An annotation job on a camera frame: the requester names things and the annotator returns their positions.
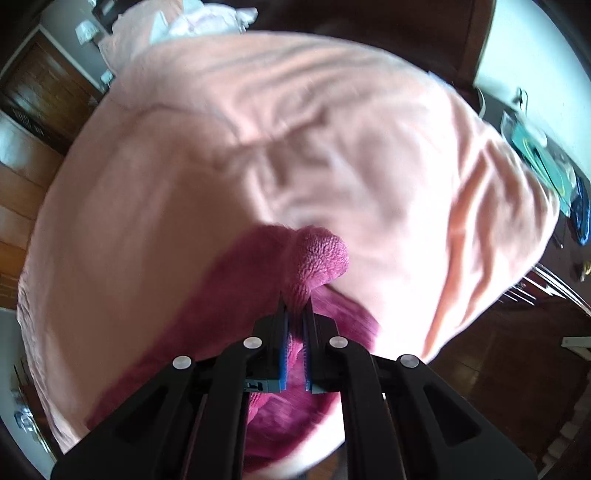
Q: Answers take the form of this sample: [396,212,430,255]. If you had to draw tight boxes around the pink bed blanket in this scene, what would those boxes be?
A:
[17,33,559,451]

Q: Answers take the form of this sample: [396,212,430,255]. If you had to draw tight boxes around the magenta fleece pants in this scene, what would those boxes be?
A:
[86,225,379,479]

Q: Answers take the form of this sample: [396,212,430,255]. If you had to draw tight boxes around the teal cluttered side table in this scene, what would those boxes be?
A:
[500,87,590,246]

